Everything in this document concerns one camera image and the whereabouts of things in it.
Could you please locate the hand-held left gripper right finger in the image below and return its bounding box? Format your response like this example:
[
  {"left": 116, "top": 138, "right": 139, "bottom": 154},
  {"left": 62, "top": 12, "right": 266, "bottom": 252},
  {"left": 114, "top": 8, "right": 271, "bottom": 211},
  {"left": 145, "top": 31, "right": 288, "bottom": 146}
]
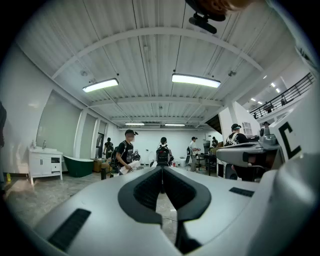
[{"left": 162, "top": 166, "right": 266, "bottom": 256}]

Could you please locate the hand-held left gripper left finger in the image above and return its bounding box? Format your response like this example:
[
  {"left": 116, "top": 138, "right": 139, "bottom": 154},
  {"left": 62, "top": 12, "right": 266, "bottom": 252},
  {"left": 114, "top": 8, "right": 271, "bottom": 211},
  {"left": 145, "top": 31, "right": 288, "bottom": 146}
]
[{"left": 33, "top": 166, "right": 184, "bottom": 256}]

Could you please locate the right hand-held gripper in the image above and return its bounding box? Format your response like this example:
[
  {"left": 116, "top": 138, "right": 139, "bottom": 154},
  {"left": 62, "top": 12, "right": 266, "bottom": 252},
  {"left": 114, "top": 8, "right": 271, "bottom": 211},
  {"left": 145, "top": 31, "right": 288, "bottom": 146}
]
[{"left": 216, "top": 104, "right": 320, "bottom": 176}]

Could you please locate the black metal table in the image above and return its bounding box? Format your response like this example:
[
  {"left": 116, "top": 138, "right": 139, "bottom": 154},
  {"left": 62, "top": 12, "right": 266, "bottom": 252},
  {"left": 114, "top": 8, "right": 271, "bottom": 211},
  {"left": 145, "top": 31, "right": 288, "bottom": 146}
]
[{"left": 198, "top": 152, "right": 218, "bottom": 177}]

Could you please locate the small cardboard box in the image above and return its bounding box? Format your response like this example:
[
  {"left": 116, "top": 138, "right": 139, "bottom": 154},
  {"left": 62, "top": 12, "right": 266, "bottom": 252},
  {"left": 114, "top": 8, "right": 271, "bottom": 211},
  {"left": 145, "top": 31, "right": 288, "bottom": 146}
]
[{"left": 92, "top": 158, "right": 104, "bottom": 173}]

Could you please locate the green bathtub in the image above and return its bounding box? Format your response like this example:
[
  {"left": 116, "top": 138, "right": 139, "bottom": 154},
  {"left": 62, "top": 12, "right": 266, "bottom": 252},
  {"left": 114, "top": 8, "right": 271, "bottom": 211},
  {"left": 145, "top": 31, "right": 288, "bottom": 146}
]
[{"left": 62, "top": 154, "right": 95, "bottom": 178}]

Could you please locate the large cardboard box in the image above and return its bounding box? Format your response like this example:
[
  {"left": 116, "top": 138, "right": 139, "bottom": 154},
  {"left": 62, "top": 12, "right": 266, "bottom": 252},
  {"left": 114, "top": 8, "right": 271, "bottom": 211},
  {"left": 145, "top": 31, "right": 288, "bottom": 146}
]
[{"left": 101, "top": 159, "right": 113, "bottom": 173}]

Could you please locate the white paper roll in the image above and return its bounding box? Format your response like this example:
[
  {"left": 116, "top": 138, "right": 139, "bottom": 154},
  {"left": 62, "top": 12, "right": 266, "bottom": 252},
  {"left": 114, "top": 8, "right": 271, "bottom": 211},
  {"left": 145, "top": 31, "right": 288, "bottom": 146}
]
[{"left": 119, "top": 160, "right": 141, "bottom": 175}]

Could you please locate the dark glass door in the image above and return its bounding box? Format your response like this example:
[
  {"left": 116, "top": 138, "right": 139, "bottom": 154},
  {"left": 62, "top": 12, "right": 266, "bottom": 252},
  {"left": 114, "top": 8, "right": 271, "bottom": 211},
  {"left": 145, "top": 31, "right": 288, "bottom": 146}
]
[{"left": 96, "top": 131, "right": 105, "bottom": 155}]

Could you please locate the white vanity cabinet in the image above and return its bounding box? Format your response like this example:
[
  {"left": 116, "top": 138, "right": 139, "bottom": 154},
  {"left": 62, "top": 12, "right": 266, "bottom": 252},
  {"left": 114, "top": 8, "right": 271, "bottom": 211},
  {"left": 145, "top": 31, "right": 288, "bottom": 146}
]
[{"left": 28, "top": 146, "right": 64, "bottom": 185}]

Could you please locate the narrow grey roller blind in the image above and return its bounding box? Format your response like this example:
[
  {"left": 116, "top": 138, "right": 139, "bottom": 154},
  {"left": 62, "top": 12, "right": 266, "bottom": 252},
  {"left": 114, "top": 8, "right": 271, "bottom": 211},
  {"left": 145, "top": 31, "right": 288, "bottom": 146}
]
[{"left": 79, "top": 113, "right": 98, "bottom": 159}]

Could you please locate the black balcony railing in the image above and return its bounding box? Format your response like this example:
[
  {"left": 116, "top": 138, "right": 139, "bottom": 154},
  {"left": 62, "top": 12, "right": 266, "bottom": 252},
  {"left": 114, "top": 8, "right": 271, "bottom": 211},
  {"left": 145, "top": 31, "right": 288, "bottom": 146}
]
[{"left": 249, "top": 71, "right": 315, "bottom": 120}]

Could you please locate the wide grey roller blind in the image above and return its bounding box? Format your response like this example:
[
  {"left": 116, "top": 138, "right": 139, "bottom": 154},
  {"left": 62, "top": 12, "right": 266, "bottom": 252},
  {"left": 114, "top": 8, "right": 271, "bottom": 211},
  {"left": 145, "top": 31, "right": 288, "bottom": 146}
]
[{"left": 36, "top": 89, "right": 83, "bottom": 158}]

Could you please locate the black head-mounted camera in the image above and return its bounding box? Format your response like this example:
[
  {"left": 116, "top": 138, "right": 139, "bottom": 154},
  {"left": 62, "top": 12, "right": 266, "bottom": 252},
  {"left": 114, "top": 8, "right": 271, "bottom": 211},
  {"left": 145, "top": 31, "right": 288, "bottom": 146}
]
[{"left": 184, "top": 0, "right": 227, "bottom": 35}]

